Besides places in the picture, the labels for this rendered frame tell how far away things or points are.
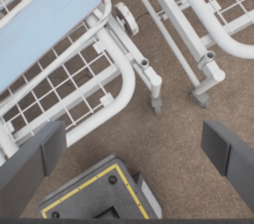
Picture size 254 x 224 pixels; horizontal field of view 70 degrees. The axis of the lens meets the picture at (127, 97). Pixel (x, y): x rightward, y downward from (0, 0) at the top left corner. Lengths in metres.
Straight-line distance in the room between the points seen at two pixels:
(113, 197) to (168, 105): 0.56
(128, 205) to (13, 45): 0.76
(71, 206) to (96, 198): 0.12
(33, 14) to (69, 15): 0.14
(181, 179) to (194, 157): 0.14
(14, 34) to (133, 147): 0.79
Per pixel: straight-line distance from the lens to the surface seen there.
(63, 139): 0.17
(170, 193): 1.15
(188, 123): 1.10
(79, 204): 0.93
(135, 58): 0.67
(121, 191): 0.86
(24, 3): 0.84
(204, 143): 0.17
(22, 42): 0.77
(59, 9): 0.75
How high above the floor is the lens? 1.08
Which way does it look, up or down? 78 degrees down
